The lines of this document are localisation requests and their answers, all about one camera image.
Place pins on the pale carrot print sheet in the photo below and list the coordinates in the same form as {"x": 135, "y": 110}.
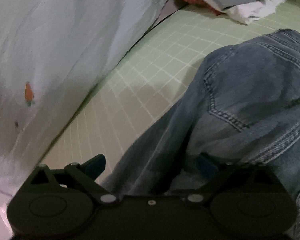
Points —
{"x": 52, "y": 53}

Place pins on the blue denim jeans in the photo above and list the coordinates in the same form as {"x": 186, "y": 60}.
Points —
{"x": 242, "y": 107}

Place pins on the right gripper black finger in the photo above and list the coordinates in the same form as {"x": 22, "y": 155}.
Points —
{"x": 82, "y": 177}

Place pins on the red orange garment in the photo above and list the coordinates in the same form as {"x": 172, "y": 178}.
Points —
{"x": 203, "y": 4}

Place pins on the green grid cutting mat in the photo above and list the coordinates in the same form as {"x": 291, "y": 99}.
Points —
{"x": 152, "y": 76}

